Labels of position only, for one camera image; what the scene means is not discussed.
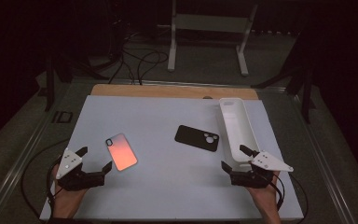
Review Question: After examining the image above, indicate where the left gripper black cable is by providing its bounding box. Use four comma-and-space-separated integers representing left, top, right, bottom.
21, 138, 71, 224

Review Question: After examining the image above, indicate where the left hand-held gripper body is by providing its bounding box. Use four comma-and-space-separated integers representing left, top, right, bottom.
55, 148, 106, 191

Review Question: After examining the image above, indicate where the black phone case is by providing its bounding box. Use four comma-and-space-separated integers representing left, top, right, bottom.
174, 124, 220, 153

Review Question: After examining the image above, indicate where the white metal stand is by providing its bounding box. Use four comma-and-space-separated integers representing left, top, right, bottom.
157, 0, 259, 77

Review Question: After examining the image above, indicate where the person's left hand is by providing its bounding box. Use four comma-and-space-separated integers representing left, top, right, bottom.
51, 164, 90, 218

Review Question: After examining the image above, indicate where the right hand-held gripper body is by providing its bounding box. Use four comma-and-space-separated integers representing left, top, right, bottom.
229, 150, 295, 189

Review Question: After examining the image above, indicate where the white table mat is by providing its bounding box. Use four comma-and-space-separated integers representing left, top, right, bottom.
39, 94, 304, 221

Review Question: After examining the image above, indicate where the white plastic bin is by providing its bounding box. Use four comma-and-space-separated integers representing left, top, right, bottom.
218, 97, 261, 173

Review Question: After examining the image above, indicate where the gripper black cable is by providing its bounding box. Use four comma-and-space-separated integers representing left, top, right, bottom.
21, 138, 71, 224
269, 172, 309, 218

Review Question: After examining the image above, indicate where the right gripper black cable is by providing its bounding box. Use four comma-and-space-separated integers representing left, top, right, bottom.
269, 172, 309, 218

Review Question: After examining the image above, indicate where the iridescent pink phone case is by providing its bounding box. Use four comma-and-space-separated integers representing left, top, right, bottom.
104, 133, 139, 172

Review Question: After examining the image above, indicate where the black floor cable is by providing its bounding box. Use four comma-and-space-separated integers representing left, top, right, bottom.
107, 31, 138, 86
135, 50, 170, 86

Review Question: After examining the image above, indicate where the black floor socket plate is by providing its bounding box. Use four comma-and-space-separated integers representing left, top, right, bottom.
51, 110, 74, 124

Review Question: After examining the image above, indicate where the person's right hand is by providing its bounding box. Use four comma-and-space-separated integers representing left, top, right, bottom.
249, 173, 282, 217

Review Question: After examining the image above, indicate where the black stand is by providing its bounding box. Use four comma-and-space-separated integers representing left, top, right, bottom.
44, 52, 110, 112
251, 62, 317, 124

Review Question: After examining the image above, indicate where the wooden table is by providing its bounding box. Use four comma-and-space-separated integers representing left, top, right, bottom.
90, 83, 259, 101

